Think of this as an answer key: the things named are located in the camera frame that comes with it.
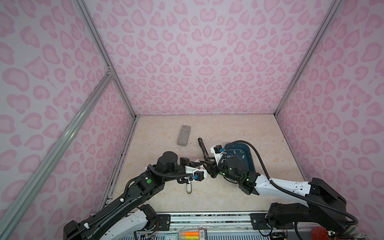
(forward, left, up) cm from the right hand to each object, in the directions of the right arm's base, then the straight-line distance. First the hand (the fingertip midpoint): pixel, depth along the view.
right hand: (203, 160), depth 75 cm
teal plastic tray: (+17, -26, -17) cm, 35 cm away
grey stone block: (+26, +13, -15) cm, 33 cm away
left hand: (-3, +1, +7) cm, 8 cm away
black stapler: (+19, 0, -17) cm, 25 cm away
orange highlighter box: (-29, 0, -16) cm, 33 cm away
